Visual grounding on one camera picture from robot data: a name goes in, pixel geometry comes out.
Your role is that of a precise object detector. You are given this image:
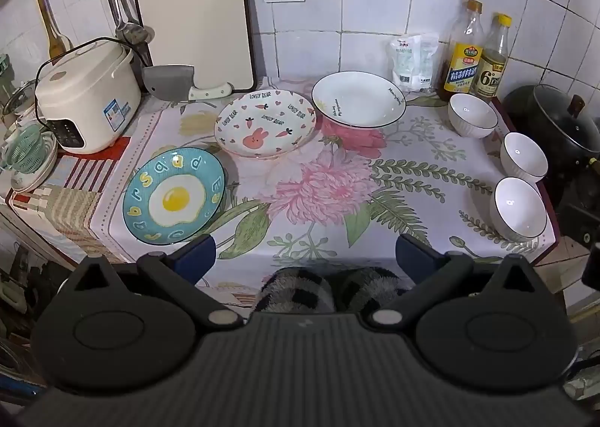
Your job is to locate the white cutting board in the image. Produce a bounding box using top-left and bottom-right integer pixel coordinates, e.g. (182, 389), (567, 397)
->
(130, 0), (258, 92)

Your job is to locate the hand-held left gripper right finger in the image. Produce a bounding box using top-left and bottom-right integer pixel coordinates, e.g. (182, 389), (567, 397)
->
(364, 234), (547, 327)

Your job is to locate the striped red cloth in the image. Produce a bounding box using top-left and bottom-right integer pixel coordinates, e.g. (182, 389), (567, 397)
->
(12, 136), (132, 263)

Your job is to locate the cleaver with white handle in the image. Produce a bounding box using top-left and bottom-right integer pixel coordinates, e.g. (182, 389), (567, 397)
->
(142, 65), (234, 103)

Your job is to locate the floral tablecloth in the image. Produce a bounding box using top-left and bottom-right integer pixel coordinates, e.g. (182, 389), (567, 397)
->
(7, 77), (558, 315)

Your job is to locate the small yellow-cap vinegar bottle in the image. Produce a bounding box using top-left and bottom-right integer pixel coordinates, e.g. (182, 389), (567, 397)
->
(471, 13), (512, 99)

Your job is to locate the white rice cooker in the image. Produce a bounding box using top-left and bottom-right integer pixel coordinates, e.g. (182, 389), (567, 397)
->
(35, 37), (143, 155)

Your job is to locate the black gas stove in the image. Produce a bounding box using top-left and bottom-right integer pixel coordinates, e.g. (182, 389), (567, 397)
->
(546, 164), (600, 245)

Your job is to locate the white black-rimmed plate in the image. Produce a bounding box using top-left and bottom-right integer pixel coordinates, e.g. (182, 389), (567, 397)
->
(312, 71), (408, 130)

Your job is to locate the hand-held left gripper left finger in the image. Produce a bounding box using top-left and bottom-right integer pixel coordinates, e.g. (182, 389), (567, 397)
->
(61, 236), (245, 328)

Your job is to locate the grey plaid fuzzy slipper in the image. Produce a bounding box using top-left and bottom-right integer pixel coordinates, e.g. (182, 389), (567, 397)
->
(253, 268), (336, 313)
(335, 266), (408, 313)

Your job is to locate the blue fried egg plate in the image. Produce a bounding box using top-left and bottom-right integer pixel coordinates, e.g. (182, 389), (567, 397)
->
(123, 147), (227, 245)

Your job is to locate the clear plastic seasoning bag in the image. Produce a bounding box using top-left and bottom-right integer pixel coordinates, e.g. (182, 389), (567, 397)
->
(387, 33), (439, 94)

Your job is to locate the wooden spatula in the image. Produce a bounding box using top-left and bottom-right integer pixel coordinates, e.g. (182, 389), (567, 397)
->
(31, 0), (73, 59)

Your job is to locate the large yellow-label sauce bottle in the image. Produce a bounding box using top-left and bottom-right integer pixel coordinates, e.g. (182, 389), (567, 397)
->
(443, 0), (485, 102)

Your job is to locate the green plastic colander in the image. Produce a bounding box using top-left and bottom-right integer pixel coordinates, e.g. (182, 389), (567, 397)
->
(2, 123), (53, 170)

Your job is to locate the black wok with glass lid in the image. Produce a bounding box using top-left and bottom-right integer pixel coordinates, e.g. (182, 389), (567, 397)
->
(504, 84), (600, 174)

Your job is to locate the white rabbit carrot plate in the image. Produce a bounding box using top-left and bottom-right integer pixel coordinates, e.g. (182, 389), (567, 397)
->
(214, 90), (317, 158)

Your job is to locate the white ribbed bowl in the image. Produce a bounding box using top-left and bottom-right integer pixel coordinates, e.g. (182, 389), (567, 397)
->
(490, 177), (548, 242)
(447, 93), (498, 139)
(500, 132), (549, 184)

